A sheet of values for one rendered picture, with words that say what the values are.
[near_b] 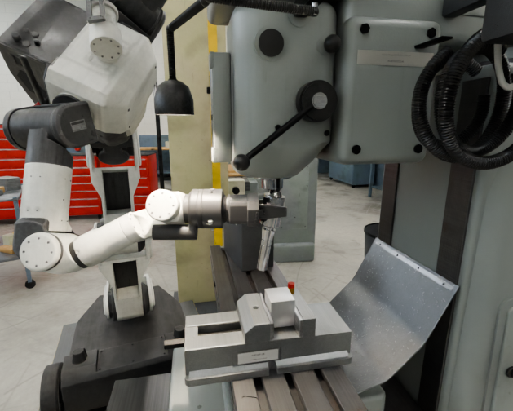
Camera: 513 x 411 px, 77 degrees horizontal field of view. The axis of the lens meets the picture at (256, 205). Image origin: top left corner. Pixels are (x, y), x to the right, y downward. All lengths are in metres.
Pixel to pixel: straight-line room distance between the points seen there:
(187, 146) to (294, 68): 1.85
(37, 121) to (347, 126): 0.64
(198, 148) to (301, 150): 1.82
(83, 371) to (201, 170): 1.53
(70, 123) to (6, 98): 9.90
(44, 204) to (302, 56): 0.59
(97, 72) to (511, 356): 1.12
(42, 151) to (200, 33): 1.81
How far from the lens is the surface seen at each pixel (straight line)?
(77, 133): 0.84
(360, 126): 0.64
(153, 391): 1.03
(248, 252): 1.12
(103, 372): 1.37
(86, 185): 5.58
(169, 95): 0.62
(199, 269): 2.64
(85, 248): 0.76
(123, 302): 1.46
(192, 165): 2.42
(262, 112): 0.60
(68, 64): 0.93
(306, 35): 0.64
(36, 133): 0.85
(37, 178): 0.82
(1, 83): 10.79
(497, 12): 0.54
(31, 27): 1.01
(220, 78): 0.67
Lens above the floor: 1.41
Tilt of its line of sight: 14 degrees down
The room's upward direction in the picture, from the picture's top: straight up
